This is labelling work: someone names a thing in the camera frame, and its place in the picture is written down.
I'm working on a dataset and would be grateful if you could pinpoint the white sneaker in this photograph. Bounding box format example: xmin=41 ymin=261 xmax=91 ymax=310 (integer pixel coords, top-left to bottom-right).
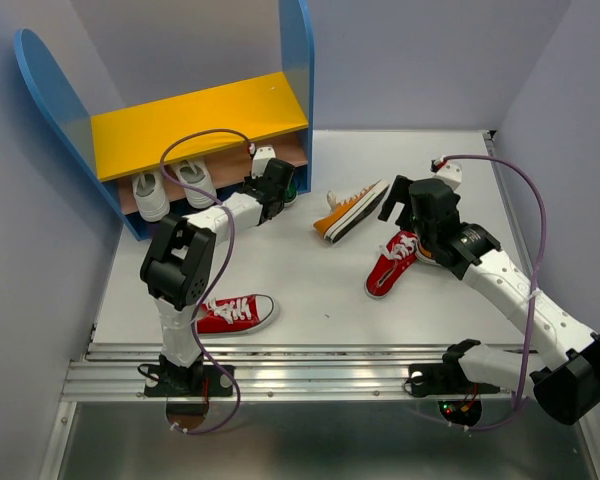
xmin=173 ymin=159 xmax=216 ymax=210
xmin=131 ymin=170 xmax=170 ymax=223

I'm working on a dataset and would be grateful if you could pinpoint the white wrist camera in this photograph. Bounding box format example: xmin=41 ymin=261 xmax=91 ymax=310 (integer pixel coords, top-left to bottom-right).
xmin=251 ymin=145 xmax=276 ymax=178
xmin=431 ymin=157 xmax=462 ymax=191

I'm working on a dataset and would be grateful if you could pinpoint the aluminium rail frame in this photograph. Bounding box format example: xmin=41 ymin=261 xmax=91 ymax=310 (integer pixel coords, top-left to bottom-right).
xmin=41 ymin=131 xmax=600 ymax=479

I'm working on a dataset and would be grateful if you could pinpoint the white sneaker left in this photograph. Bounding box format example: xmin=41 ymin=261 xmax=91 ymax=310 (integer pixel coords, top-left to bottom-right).
xmin=131 ymin=170 xmax=170 ymax=223

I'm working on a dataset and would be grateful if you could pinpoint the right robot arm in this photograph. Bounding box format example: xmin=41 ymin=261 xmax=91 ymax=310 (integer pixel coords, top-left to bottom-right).
xmin=379 ymin=176 xmax=600 ymax=425

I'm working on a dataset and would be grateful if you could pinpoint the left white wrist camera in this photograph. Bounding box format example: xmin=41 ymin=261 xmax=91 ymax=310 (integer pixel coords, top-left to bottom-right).
xmin=251 ymin=145 xmax=276 ymax=178

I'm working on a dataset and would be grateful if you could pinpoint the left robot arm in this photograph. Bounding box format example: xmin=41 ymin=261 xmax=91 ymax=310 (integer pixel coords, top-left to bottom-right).
xmin=138 ymin=158 xmax=295 ymax=397

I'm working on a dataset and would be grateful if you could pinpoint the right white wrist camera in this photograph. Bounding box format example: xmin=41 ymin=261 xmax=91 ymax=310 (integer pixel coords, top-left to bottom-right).
xmin=431 ymin=157 xmax=462 ymax=191

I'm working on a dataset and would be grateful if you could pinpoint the blue yellow shoe shelf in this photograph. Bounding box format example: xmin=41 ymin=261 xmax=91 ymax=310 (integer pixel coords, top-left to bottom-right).
xmin=14 ymin=1 xmax=315 ymax=240

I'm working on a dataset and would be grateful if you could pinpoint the red sneaker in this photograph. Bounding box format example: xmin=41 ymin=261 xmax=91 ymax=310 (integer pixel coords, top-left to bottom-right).
xmin=196 ymin=294 xmax=279 ymax=336
xmin=365 ymin=231 xmax=418 ymax=299

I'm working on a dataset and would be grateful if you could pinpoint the green sneaker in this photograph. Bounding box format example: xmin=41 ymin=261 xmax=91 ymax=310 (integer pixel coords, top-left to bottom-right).
xmin=283 ymin=180 xmax=298 ymax=208

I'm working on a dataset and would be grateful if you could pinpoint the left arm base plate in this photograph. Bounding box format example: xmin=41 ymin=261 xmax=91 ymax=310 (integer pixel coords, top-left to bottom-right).
xmin=137 ymin=362 xmax=234 ymax=398

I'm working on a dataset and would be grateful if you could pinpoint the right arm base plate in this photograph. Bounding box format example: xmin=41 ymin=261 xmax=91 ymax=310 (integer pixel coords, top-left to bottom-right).
xmin=403 ymin=363 xmax=500 ymax=398

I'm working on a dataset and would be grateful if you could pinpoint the white sneaker right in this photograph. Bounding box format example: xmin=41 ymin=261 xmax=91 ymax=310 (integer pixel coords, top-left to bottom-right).
xmin=173 ymin=159 xmax=216 ymax=210

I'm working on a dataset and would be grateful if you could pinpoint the orange sneaker under gripper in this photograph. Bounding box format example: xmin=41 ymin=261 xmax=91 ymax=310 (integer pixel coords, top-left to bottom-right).
xmin=416 ymin=243 xmax=437 ymax=266

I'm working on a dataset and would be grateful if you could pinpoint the orange sneaker on side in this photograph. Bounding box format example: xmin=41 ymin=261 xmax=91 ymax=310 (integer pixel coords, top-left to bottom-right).
xmin=313 ymin=180 xmax=389 ymax=244

